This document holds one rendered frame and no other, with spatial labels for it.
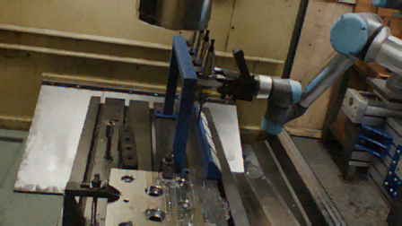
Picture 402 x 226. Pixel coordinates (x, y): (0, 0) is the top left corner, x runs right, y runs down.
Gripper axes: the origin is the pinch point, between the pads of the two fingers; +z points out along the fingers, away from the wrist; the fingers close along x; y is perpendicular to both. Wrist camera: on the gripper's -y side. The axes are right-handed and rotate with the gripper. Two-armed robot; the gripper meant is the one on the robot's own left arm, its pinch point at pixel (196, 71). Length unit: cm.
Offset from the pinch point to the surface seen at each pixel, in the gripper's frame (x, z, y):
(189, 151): -0.2, -3.0, 29.0
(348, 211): 102, -139, 114
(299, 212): 0, -50, 50
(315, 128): 212, -152, 104
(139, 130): 12.1, 14.4, 29.6
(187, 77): -17.8, 5.6, -3.3
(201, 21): -48, 10, -26
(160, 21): -49, 18, -25
